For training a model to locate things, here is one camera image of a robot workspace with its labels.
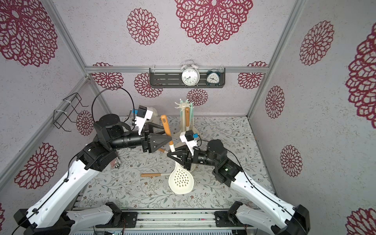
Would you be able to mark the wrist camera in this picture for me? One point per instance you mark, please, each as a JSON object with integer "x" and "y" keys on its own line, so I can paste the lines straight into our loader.
{"x": 189, "y": 138}
{"x": 142, "y": 114}

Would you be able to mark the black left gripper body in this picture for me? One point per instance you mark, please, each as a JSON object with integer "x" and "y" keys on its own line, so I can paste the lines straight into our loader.
{"x": 146, "y": 144}

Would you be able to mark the cream skimmer tan handle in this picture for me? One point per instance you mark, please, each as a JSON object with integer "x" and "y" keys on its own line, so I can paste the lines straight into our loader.
{"x": 155, "y": 174}

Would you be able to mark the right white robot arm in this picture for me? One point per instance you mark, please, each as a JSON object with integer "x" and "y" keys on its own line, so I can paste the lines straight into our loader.
{"x": 273, "y": 216}

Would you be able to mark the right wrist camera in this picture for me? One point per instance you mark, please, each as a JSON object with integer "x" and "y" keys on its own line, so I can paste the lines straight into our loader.
{"x": 189, "y": 138}

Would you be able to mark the cream skimmer orange handle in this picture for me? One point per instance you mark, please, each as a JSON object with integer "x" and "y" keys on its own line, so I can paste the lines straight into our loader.
{"x": 180, "y": 180}

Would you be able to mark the cream skimmer wooden handle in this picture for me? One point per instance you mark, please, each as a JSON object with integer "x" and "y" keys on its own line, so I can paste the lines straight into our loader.
{"x": 187, "y": 116}

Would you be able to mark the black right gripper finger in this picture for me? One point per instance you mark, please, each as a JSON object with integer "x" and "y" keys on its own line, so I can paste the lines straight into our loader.
{"x": 178, "y": 154}
{"x": 179, "y": 165}

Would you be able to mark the cream skimmer mint handle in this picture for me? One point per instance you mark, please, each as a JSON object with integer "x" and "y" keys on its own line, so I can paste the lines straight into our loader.
{"x": 191, "y": 116}

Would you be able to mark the white plush dog toy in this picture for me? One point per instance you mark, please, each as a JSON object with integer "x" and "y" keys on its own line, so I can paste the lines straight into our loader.
{"x": 154, "y": 117}

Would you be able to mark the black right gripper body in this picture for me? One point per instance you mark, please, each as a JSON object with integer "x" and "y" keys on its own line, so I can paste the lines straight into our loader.
{"x": 186, "y": 158}

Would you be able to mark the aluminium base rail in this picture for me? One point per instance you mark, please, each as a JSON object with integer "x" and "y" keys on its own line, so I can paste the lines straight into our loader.
{"x": 176, "y": 218}

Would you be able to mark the cream utensil rack stand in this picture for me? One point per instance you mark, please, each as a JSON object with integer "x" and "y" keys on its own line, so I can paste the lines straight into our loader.
{"x": 181, "y": 105}

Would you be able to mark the grey wall shelf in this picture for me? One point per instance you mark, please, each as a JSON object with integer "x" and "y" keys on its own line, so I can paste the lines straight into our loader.
{"x": 173, "y": 80}

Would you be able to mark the white alarm clock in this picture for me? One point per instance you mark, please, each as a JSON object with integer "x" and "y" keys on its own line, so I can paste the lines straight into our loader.
{"x": 190, "y": 73}

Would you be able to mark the black wire wall rack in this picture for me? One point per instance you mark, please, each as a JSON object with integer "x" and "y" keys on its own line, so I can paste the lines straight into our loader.
{"x": 60, "y": 117}

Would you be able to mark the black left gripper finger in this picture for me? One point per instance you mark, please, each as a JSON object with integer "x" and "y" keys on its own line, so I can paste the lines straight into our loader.
{"x": 156, "y": 141}
{"x": 154, "y": 128}

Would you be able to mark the flag print rolled pouch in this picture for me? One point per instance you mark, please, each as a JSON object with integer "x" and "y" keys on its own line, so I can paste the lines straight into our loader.
{"x": 116, "y": 163}

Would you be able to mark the teal alarm clock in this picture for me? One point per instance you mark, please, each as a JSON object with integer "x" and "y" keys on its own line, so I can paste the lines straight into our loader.
{"x": 213, "y": 78}

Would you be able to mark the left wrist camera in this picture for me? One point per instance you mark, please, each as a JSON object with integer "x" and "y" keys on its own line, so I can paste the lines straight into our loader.
{"x": 142, "y": 114}

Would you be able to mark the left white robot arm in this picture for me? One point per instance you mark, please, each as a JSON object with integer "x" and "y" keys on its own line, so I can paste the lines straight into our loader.
{"x": 49, "y": 215}

